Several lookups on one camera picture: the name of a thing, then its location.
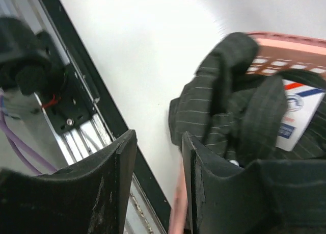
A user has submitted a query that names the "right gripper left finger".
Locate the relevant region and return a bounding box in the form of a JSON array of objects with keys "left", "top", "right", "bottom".
[{"left": 1, "top": 130, "right": 137, "bottom": 234}]

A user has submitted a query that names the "pink plastic basket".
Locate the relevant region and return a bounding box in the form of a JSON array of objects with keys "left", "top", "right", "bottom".
[{"left": 169, "top": 33, "right": 325, "bottom": 233}]

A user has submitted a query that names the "dark pinstriped shirt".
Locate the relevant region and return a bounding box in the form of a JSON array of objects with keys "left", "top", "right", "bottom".
[{"left": 168, "top": 32, "right": 325, "bottom": 166}]

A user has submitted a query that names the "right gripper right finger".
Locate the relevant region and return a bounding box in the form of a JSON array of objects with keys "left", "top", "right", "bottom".
[{"left": 182, "top": 133, "right": 325, "bottom": 233}]

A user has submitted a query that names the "white shirt price tag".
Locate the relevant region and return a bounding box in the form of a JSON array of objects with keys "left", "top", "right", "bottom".
[{"left": 276, "top": 79, "right": 325, "bottom": 151}]

